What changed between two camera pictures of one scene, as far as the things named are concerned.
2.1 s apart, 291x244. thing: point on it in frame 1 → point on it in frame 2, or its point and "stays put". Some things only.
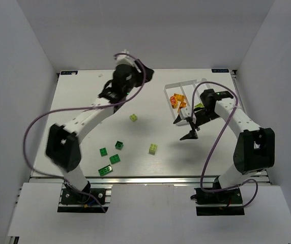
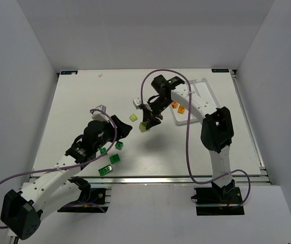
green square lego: x=115 y=158 stays put
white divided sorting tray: x=179 y=96 stays put
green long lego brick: x=105 y=170 stays put
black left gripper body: x=145 y=73 → x=114 y=127
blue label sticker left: x=69 y=72 stays put
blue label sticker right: x=220 y=70 stays put
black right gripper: x=195 y=120 → x=148 y=112
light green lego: x=152 y=148 → x=142 y=127
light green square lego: x=133 y=117 stays put
